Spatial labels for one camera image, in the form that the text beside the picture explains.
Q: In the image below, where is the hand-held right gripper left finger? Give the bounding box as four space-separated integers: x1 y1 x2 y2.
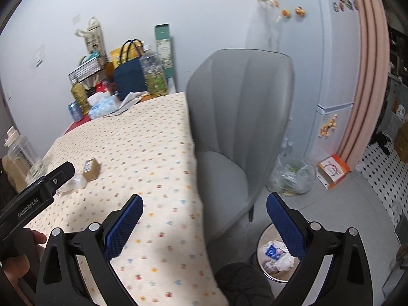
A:
35 194 144 306

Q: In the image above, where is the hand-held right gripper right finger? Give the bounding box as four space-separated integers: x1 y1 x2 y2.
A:
266 192 373 306

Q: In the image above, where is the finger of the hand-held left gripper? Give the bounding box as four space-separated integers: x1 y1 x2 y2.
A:
27 161 76 196

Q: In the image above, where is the beige round trash bin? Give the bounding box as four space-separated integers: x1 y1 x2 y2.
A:
253 223 303 283

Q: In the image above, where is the clear plastic wrapper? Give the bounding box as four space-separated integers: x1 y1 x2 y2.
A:
59 175 87 195

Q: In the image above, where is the blue and white packet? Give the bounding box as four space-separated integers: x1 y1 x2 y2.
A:
262 241 287 259

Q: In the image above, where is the white paper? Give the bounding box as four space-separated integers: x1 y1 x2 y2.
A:
275 253 295 271

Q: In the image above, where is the person's left hand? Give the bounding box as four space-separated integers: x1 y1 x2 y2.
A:
0 231 48 297

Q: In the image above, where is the small brown cardboard box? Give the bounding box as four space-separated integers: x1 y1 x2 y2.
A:
83 158 101 181

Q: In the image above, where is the clear jar with white lid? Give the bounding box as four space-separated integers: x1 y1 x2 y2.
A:
5 127 48 182

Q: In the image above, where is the red cloth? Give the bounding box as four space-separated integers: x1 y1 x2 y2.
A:
62 115 93 134

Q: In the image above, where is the blue drink can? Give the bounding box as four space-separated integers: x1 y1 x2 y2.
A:
68 101 83 122

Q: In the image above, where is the orange and white cardboard box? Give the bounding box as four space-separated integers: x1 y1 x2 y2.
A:
317 154 350 189

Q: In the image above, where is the table with dotted cloth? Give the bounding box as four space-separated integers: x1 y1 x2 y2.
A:
19 92 228 306

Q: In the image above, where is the person's dark trouser leg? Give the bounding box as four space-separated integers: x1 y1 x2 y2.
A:
214 262 275 306

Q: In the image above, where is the yellow oil bottle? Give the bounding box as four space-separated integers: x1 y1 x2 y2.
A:
71 81 90 113

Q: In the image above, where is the blue and white tissue pack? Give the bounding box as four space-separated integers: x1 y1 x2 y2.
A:
87 94 117 119

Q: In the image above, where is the red box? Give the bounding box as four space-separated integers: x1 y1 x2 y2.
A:
94 81 115 96

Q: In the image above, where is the folded paper sheet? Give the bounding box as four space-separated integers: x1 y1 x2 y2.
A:
108 92 149 115

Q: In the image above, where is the cluster of small figurine magnets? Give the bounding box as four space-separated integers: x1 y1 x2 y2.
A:
320 114 339 139

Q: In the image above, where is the grey ribbed floor mat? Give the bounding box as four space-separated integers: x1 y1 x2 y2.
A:
393 220 408 246

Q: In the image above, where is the navy tote bag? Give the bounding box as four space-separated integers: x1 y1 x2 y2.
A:
114 39 148 101

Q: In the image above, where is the black clothing pile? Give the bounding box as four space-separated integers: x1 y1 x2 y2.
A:
373 132 389 154

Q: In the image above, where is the grey upholstered chair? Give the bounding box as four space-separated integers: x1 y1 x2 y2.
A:
185 48 294 243

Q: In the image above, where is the yellow package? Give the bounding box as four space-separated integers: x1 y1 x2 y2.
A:
110 47 126 67

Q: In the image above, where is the clear plastic jar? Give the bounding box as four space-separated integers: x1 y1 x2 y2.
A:
139 46 168 98

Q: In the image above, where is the beige canvas tote bag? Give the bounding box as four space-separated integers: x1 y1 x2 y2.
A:
75 17 107 62

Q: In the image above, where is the tall green box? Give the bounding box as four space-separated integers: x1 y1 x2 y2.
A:
155 24 176 79

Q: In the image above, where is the white refrigerator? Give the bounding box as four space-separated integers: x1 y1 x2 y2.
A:
245 0 362 166

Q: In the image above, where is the pink curtain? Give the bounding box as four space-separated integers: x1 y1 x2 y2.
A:
331 0 391 173

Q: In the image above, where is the white hanging bag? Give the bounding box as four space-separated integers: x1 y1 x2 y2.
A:
245 0 283 53

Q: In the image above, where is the black wire rack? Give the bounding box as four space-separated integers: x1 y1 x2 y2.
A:
68 59 107 85

